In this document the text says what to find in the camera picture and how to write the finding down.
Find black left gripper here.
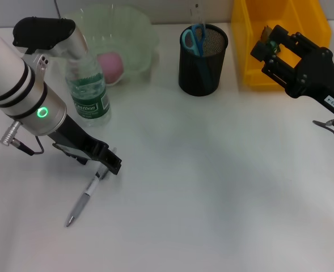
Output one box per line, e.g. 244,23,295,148
46,112,123,176

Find green translucent fruit bowl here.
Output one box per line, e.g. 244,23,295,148
61,4,162,88

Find yellow plastic bin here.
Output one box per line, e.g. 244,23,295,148
230,0,332,91

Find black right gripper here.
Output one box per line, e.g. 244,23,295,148
250,24,334,117

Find clear grey pen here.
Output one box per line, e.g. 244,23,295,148
64,147,119,227

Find clear water bottle green label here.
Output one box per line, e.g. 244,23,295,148
65,53,112,128

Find blue scissors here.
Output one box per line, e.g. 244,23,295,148
182,24,213,89

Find transparent ruler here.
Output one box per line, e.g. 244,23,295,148
188,2,209,32

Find left gripper cable with plug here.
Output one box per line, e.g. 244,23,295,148
0,120,44,156

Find green plastic wrapper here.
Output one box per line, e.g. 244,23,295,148
261,25,283,55

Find black mesh pen cup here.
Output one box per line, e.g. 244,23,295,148
179,23,229,97

